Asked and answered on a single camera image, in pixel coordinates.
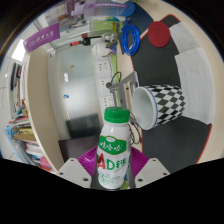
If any wall shelf with books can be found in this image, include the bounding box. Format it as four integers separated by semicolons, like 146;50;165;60
3;59;65;173

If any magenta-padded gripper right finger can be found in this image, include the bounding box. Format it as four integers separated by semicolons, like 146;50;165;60
128;146;171;190

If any dark wine bottle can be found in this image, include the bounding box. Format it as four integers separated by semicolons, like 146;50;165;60
69;36;111;48

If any flat round red coaster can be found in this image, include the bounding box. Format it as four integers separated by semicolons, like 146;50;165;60
147;20;172;48

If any dark blue mat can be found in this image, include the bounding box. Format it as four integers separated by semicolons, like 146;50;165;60
124;2;155;34

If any glass with green stems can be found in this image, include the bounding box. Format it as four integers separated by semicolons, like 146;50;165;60
91;19;120;34

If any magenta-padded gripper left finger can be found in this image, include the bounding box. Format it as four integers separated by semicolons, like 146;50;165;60
56;146;99;190

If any purple pennant flag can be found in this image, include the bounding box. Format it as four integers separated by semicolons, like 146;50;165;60
23;22;61;54

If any black red-edged desk mat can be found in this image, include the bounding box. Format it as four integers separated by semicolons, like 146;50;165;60
129;13;213;174

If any coiled blue cable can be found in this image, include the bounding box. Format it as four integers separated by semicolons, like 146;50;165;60
120;19;141;57

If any white wall outlet strip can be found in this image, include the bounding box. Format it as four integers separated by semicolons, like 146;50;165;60
94;58;116;116

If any grey metal laptop stand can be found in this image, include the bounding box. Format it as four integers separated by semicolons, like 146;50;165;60
108;70;140;111

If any white green-capped drink bottle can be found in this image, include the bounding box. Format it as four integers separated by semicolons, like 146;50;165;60
95;106;132;191

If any black white checkered mug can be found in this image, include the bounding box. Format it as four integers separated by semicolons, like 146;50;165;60
132;84;187;131

